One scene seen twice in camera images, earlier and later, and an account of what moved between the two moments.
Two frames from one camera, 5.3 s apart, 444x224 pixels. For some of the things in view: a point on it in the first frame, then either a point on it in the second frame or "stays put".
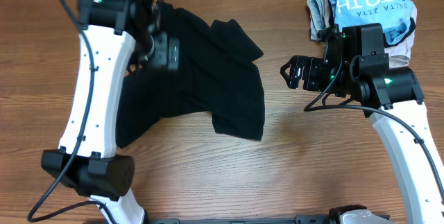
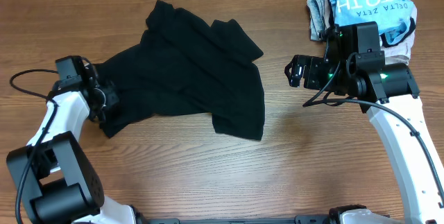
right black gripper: [314, 66] stays put
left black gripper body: [170, 55] → [105, 100]
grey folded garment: [318, 5] stays put
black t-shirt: [216, 76] stays put
